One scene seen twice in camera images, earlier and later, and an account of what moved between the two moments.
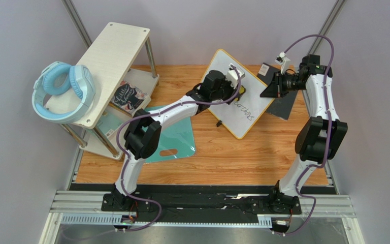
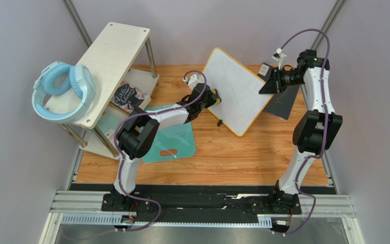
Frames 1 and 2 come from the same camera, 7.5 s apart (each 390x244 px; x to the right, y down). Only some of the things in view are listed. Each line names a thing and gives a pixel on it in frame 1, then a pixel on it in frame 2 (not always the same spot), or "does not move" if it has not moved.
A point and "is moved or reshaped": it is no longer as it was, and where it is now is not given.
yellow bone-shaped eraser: [241, 90] is moved or reshaped
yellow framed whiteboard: [240, 116] does not move
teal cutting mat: [180, 136] does not move
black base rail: [194, 205] does not move
